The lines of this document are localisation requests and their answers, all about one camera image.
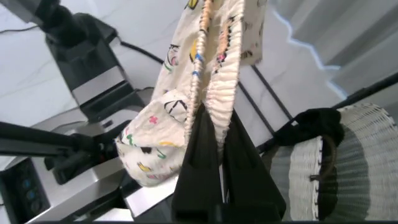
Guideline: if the cream printed garment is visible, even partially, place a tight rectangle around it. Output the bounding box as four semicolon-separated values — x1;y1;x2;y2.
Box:
114;0;268;187

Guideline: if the white laundry basket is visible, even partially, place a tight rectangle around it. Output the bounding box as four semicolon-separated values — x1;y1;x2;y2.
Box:
261;103;398;222

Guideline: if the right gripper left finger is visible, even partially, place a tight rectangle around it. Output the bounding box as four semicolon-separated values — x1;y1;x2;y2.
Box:
170;104;223;221

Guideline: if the black clothes rack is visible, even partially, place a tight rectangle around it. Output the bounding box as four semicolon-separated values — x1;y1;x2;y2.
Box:
238;65;398;155

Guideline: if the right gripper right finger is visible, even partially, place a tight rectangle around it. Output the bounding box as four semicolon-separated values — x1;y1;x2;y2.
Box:
222;110;287;221

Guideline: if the black cable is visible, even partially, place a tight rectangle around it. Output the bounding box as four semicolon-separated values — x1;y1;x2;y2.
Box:
0;25;40;34
119;40;165;65

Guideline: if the black garment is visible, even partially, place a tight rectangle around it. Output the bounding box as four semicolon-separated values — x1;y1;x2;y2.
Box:
273;108;345;147

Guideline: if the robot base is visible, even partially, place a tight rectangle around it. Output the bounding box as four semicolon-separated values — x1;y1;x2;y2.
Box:
0;0;187;222

